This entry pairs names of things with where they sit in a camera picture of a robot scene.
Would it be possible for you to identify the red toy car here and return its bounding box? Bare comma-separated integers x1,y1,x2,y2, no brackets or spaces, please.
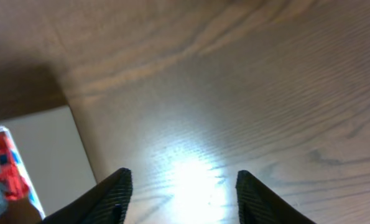
0,132,30,216

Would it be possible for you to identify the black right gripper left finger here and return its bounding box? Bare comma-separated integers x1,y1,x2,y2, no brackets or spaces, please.
41,168,132,224

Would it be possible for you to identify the white cardboard box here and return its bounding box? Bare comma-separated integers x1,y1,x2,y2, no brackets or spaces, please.
0,106,96,218

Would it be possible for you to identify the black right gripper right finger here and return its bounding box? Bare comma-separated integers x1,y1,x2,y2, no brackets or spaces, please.
236,170,314,224

